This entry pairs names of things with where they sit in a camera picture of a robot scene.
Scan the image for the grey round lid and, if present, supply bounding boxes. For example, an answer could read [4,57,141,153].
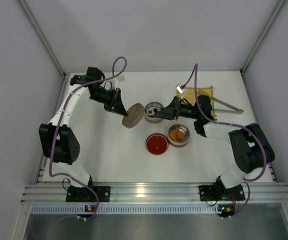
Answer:
[122,103,145,129]

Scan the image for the steel round container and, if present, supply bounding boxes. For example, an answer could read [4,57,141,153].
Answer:
[167,124,190,148]
[144,101,164,124]

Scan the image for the sushi roll piece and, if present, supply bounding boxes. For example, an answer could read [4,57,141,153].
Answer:
[146,108,158,117]

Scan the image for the orange fried food piece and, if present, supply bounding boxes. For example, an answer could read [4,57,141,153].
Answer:
[175,127,184,140]

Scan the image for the red round lid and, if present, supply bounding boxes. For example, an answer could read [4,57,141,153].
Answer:
[145,133,169,156]

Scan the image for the metal tongs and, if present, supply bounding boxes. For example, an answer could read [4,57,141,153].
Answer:
[197,90,244,115]

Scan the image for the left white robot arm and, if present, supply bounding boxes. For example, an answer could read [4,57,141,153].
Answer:
[39,67,128,191]

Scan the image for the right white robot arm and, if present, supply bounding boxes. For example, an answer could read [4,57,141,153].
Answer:
[153,95,275,200]

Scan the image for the bamboo mat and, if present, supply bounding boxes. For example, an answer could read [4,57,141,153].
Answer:
[176,86,217,117]

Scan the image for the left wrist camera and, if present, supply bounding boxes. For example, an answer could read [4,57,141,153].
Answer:
[114,75,125,84]

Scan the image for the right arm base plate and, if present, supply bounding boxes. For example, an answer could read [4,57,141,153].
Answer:
[198,185,246,202]

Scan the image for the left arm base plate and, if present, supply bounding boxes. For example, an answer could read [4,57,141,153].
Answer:
[66,185,111,203]

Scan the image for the aluminium rail frame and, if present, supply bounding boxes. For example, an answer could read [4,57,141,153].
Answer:
[21,182,288,216]

